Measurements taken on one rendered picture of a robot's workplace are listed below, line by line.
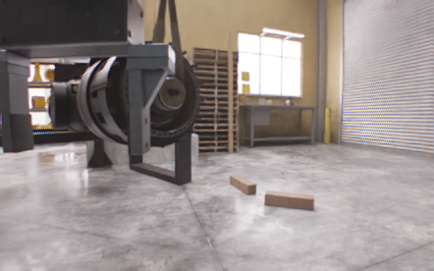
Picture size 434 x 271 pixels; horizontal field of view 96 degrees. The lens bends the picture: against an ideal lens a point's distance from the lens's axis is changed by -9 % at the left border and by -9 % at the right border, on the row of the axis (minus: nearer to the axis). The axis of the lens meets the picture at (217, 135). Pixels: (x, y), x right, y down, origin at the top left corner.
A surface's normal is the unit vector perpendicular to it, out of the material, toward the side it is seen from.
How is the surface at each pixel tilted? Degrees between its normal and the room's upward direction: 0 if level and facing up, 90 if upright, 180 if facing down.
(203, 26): 90
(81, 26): 90
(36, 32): 90
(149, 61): 90
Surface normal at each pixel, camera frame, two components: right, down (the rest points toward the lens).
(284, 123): 0.29, 0.07
